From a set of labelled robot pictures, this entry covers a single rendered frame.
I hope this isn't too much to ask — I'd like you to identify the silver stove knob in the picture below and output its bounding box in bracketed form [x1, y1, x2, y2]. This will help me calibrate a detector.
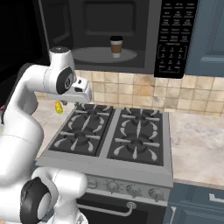
[87, 178, 100, 191]
[106, 179, 121, 194]
[148, 187, 165, 203]
[126, 183, 143, 200]

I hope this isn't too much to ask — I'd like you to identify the silver drawer handle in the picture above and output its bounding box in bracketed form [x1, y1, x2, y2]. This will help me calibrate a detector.
[207, 192, 224, 205]

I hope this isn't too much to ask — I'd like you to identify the black microwave oven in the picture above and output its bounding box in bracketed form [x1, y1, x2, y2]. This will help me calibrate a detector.
[37, 0, 200, 80]

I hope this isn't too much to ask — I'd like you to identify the silver oven door handle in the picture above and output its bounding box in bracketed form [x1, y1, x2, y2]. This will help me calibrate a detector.
[76, 200, 137, 219]

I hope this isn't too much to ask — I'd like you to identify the black microwave door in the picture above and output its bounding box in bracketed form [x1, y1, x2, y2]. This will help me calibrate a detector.
[0, 0, 51, 106]

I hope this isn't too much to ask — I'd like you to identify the silver cupboard door handle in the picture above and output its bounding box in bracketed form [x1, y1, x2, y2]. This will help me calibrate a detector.
[169, 206, 177, 224]

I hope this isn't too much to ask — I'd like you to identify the yellow corn cob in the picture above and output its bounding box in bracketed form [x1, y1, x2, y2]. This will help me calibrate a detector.
[54, 100, 65, 115]

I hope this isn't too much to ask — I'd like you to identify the paper coffee cup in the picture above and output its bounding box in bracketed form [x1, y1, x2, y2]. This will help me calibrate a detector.
[109, 35, 123, 59]

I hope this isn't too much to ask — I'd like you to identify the grey microwave turntable plate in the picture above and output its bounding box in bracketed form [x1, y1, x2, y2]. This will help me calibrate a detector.
[71, 46, 138, 65]

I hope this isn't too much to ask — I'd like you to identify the grey gas stove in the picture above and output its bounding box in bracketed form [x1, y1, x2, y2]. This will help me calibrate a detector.
[34, 102, 175, 224]

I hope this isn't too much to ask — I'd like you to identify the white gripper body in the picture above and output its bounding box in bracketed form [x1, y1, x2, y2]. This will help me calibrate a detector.
[45, 87, 93, 104]

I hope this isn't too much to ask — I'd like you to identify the blue wall cupboard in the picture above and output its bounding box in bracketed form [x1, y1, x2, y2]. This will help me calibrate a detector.
[185, 0, 224, 79]

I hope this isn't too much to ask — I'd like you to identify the blue base cupboard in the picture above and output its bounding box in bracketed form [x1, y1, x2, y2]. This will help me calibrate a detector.
[162, 181, 224, 224]

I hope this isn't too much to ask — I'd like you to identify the black oven door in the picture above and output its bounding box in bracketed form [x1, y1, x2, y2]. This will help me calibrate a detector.
[76, 192, 170, 224]

